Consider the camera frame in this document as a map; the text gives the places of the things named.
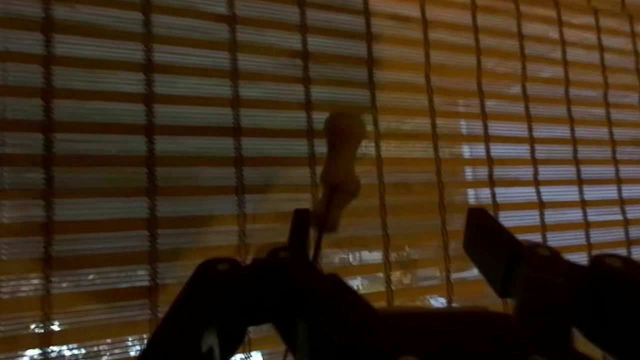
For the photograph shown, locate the brown bamboo roll-up blind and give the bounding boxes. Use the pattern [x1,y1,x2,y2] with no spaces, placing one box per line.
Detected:
[0,0,640,360]

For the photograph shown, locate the wooden blind cord tassel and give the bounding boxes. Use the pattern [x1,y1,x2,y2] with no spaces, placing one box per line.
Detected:
[316,108,368,236]

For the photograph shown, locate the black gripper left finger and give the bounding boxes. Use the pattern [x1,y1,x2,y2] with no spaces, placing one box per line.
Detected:
[135,205,375,360]

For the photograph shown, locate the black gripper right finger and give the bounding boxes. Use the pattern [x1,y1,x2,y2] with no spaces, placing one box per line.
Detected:
[464,208,640,360]

